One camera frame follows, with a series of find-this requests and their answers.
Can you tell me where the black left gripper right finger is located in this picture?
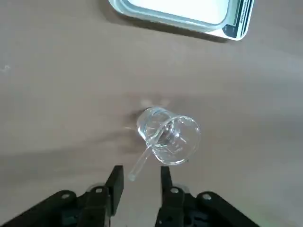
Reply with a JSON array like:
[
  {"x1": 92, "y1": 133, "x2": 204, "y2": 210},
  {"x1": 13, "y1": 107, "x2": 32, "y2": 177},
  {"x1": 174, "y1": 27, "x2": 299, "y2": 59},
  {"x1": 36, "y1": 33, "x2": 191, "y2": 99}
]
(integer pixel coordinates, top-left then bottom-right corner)
[{"x1": 153, "y1": 166, "x2": 261, "y2": 227}]

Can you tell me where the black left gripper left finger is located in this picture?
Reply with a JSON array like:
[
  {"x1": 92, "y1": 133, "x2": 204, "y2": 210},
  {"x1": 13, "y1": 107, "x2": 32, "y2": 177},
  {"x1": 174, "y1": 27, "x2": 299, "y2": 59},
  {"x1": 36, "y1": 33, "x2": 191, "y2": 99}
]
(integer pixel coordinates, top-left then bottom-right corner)
[{"x1": 0, "y1": 165, "x2": 125, "y2": 227}]

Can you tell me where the glass stirring rod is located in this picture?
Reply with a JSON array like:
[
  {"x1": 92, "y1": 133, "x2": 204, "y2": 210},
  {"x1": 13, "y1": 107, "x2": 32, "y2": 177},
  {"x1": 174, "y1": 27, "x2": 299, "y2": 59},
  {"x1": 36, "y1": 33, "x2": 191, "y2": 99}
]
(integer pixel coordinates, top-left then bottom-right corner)
[{"x1": 127, "y1": 117, "x2": 177, "y2": 183}]

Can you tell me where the silver digital balance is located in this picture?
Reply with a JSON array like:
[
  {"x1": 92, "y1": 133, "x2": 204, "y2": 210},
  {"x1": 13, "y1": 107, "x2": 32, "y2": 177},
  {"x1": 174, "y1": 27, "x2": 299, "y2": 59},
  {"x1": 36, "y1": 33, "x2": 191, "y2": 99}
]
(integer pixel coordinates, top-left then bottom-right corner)
[{"x1": 108, "y1": 0, "x2": 255, "y2": 42}]

